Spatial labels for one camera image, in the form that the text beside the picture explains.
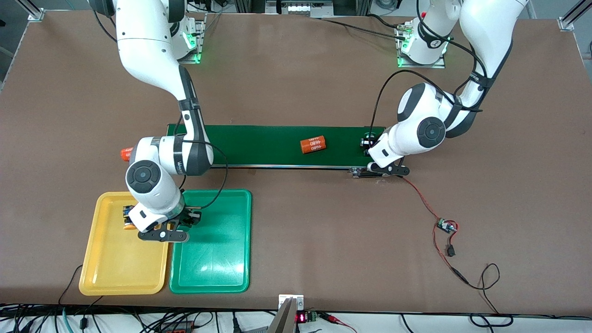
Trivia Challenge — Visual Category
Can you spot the yellow mushroom push button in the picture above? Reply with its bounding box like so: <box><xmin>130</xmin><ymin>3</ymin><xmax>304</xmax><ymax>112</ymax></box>
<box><xmin>122</xmin><ymin>203</ymin><xmax>138</xmax><ymax>231</ymax></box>

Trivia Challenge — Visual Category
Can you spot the green plastic tray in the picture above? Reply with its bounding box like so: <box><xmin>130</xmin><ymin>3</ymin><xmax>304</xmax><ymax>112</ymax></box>
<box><xmin>169</xmin><ymin>189</ymin><xmax>253</xmax><ymax>295</ymax></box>

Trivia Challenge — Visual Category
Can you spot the yellow plastic tray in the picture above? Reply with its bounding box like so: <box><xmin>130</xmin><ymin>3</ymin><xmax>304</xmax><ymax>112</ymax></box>
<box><xmin>79</xmin><ymin>191</ymin><xmax>174</xmax><ymax>296</ymax></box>

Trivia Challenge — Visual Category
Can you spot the green conveyor belt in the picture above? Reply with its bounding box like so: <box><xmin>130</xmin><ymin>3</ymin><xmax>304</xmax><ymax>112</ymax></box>
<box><xmin>166</xmin><ymin>123</ymin><xmax>391</xmax><ymax>179</ymax></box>

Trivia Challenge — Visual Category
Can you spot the grey metal pole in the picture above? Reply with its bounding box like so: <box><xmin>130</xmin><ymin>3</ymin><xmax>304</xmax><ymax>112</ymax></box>
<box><xmin>267</xmin><ymin>298</ymin><xmax>296</xmax><ymax>333</ymax></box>

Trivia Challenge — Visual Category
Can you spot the silver lit control device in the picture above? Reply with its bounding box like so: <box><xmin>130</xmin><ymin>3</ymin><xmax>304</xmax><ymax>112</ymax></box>
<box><xmin>264</xmin><ymin>0</ymin><xmax>336</xmax><ymax>18</ymax></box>

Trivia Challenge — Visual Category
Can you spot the red clip lead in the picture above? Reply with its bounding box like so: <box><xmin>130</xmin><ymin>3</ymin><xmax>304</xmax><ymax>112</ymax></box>
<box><xmin>319</xmin><ymin>312</ymin><xmax>358</xmax><ymax>333</ymax></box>

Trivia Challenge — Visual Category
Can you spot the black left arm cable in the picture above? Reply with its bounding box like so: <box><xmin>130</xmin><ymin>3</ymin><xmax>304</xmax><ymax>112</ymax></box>
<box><xmin>370</xmin><ymin>0</ymin><xmax>491</xmax><ymax>135</ymax></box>

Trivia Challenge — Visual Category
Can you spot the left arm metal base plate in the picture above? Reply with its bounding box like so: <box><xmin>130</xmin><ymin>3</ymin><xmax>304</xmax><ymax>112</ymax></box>
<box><xmin>397</xmin><ymin>23</ymin><xmax>447</xmax><ymax>69</ymax></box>

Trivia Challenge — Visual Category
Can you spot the black cable across table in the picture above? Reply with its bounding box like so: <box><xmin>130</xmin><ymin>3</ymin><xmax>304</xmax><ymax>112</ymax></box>
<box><xmin>319</xmin><ymin>16</ymin><xmax>407</xmax><ymax>41</ymax></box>

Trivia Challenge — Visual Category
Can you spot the thin black table cable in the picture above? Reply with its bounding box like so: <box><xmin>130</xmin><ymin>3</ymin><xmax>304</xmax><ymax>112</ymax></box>
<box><xmin>57</xmin><ymin>264</ymin><xmax>84</xmax><ymax>307</ymax></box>

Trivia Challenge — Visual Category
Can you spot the silver metal bracket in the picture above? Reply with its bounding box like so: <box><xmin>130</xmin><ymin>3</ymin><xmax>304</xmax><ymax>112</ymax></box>
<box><xmin>278</xmin><ymin>294</ymin><xmax>305</xmax><ymax>311</ymax></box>

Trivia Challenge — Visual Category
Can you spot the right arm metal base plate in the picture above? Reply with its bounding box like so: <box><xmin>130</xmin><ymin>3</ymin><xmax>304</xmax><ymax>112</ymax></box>
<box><xmin>178</xmin><ymin>18</ymin><xmax>206</xmax><ymax>64</ymax></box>

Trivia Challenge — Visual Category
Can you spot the thin black looped cable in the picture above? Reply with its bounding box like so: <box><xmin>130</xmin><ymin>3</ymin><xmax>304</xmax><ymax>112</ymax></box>
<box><xmin>466</xmin><ymin>263</ymin><xmax>514</xmax><ymax>327</ymax></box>

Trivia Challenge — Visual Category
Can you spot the aluminium frame profile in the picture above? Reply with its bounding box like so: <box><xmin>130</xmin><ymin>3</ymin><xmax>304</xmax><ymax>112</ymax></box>
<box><xmin>559</xmin><ymin>0</ymin><xmax>592</xmax><ymax>32</ymax></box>
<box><xmin>18</xmin><ymin>0</ymin><xmax>44</xmax><ymax>21</ymax></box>

